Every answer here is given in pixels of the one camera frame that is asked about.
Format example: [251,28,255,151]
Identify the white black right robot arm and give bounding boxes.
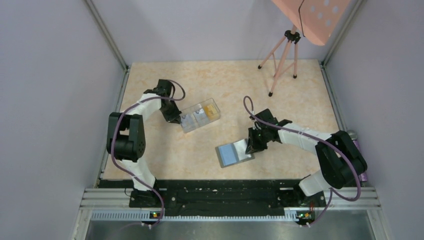
[245,108,368,206]

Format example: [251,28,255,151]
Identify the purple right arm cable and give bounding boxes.
[243,95,363,226]

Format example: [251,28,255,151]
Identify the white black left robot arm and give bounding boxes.
[106,79,184,207]

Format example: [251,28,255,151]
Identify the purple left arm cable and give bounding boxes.
[110,79,186,228]

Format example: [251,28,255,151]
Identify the clear plastic card box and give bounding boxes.
[180,98,221,134]

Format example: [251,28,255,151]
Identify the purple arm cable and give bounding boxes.
[243,95,363,226]
[110,79,186,228]

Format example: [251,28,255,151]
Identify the pink perforated panel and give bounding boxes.
[272,0,350,46]

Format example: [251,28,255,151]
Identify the yellow credit card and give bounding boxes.
[203,103,220,121]

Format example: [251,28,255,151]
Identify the aluminium frame rail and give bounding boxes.
[79,187,381,223]

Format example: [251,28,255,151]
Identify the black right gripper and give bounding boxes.
[246,126,270,154]

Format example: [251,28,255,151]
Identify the pink tripod stand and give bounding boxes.
[257,25,302,97]

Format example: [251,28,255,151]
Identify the purple glitter bottle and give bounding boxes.
[347,130,368,183]

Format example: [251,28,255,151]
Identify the grey card holder wallet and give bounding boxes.
[215,138,255,168]

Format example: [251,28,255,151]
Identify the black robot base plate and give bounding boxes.
[99,179,327,219]

